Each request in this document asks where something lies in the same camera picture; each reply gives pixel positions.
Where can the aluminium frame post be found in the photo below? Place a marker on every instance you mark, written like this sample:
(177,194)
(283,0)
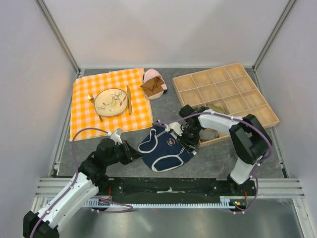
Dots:
(274,32)
(58,35)

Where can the gold fork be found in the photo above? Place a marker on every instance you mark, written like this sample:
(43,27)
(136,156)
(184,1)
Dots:
(92,100)

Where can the navy blue white-trimmed underwear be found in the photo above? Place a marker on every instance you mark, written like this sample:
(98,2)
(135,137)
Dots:
(161,151)

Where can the wooden compartment tray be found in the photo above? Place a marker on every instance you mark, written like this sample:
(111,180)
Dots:
(229,87)

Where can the olive green rolled underwear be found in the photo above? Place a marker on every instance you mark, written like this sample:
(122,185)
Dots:
(218,109)

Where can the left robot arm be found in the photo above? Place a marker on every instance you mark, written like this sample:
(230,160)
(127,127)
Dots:
(49,221)

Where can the bird-painted ceramic plate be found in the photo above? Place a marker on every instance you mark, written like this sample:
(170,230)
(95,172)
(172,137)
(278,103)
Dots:
(111,102)

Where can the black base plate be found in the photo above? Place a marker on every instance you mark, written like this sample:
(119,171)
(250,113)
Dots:
(172,190)

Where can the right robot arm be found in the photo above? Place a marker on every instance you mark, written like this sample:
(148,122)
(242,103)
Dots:
(251,142)

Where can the aluminium frame post right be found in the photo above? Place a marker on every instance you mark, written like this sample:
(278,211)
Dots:
(274,32)

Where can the white cable duct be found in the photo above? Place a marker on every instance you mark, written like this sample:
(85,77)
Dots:
(224,203)

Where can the yellow checkered cloth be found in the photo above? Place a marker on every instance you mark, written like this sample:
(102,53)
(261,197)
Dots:
(83,114)

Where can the pink underwear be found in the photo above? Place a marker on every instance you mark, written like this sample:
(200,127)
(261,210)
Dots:
(152,73)

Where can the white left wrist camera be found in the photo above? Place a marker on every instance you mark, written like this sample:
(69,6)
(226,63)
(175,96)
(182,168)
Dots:
(116,136)

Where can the aluminium front rail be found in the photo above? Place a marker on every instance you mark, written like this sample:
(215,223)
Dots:
(268,187)

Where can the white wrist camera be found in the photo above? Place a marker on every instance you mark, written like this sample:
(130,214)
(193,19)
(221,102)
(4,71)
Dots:
(116,136)
(174,127)

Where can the grey rolled underwear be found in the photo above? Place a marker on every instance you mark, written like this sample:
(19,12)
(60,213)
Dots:
(208,134)

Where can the aluminium frame post left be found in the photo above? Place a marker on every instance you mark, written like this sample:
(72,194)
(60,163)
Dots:
(58,35)

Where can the gold knife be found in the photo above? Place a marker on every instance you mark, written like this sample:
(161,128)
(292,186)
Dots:
(129,97)

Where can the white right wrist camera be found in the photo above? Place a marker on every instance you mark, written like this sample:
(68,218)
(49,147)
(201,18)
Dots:
(174,127)

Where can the brown underwear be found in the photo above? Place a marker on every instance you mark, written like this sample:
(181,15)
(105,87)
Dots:
(153,86)

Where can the cream underwear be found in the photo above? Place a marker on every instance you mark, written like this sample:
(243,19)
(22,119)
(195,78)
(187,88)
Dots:
(155,96)

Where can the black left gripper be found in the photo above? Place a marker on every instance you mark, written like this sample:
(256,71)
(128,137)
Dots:
(130,153)

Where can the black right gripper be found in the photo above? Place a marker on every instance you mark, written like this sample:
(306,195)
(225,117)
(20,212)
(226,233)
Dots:
(184,141)

